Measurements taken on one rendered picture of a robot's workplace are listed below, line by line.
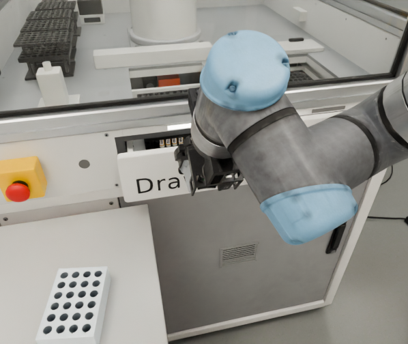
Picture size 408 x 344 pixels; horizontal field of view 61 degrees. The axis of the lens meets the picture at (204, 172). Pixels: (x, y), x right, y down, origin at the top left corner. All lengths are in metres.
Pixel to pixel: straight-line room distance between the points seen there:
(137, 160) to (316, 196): 0.42
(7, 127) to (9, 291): 0.29
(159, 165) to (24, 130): 0.25
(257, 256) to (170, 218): 0.33
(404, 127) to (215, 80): 0.18
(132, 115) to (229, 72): 0.41
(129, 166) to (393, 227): 1.58
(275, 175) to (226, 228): 0.67
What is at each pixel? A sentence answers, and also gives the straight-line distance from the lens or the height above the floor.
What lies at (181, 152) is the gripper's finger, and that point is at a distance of 0.53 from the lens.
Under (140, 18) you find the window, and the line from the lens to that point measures 0.64.
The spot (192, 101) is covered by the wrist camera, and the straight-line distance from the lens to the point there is 0.52.
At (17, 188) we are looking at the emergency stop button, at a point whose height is 0.89.
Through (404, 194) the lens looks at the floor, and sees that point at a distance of 2.24.
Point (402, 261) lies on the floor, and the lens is 1.87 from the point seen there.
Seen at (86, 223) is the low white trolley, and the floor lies 0.76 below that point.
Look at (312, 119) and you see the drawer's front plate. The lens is 0.79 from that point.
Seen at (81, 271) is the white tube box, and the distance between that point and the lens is 0.65.
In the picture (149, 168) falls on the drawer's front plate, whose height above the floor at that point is 0.90.
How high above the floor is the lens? 1.30
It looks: 38 degrees down
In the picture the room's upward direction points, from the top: straight up
